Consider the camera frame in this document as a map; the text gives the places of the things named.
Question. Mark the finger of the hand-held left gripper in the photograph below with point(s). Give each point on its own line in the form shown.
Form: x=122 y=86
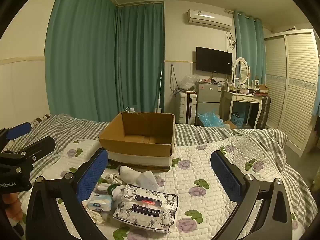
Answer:
x=18 y=130
x=37 y=147

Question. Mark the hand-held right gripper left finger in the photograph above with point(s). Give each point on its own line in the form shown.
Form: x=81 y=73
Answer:
x=92 y=177

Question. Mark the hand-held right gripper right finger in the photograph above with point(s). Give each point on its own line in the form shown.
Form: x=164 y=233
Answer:
x=227 y=177

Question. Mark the patterned white sock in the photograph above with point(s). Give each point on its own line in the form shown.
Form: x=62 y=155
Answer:
x=110 y=178

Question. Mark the small wet wipes pack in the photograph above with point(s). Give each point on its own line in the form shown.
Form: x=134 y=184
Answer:
x=101 y=202

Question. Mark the floral tissue pack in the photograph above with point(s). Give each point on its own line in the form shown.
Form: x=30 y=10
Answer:
x=146 y=208

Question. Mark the person's left hand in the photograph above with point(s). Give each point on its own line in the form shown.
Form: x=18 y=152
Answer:
x=11 y=206

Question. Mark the floral quilted blanket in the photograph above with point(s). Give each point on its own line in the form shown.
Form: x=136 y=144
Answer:
x=200 y=180

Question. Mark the grey checked bed sheet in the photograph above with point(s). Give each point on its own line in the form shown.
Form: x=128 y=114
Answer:
x=70 y=127

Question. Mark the cream cloth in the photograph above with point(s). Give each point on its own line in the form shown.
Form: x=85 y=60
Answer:
x=96 y=217

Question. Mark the small cardboard box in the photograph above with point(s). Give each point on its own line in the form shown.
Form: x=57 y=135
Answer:
x=230 y=124

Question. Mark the blue basket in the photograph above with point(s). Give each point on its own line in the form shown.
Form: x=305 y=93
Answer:
x=237 y=120

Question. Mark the blue plastic bag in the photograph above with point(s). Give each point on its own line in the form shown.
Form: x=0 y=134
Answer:
x=210 y=120

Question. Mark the dark suitcase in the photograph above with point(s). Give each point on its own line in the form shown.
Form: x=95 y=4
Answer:
x=265 y=110

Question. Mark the white dressing table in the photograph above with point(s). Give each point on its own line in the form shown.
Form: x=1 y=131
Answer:
x=241 y=97

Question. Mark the grey mini fridge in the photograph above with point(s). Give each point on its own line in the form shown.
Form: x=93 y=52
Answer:
x=208 y=97

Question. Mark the wide green curtain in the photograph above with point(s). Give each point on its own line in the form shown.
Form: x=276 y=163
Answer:
x=80 y=55

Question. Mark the clear plastic bag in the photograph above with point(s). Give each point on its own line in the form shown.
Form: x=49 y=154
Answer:
x=190 y=81

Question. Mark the oval white vanity mirror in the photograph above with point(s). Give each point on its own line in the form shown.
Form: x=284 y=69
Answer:
x=241 y=70

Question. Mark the white louvred wardrobe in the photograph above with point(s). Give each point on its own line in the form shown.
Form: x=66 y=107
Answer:
x=295 y=87

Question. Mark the green corner curtain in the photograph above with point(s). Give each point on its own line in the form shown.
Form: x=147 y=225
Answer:
x=140 y=60

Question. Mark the narrow green curtain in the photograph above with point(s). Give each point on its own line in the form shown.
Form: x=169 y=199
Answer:
x=247 y=42

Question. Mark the white air conditioner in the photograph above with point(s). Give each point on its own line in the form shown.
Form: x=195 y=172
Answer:
x=210 y=18

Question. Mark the black wall television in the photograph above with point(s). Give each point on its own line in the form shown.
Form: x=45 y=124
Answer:
x=213 y=60

